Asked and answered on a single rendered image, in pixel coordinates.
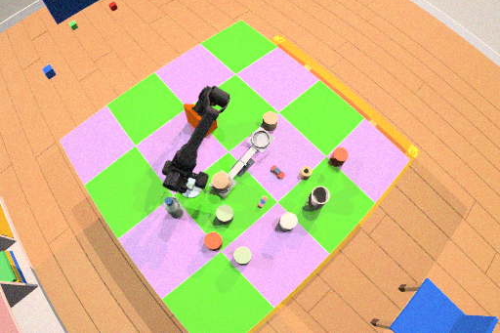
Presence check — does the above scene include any white round dish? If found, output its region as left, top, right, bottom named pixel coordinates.
left=182, top=178, right=201, bottom=198

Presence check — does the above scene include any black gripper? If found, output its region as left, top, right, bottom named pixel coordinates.
left=162, top=160, right=209, bottom=189

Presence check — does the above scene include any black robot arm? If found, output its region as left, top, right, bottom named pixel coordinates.
left=163, top=86, right=230, bottom=194

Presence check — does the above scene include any red toy car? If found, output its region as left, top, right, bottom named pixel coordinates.
left=271, top=165, right=285, bottom=179

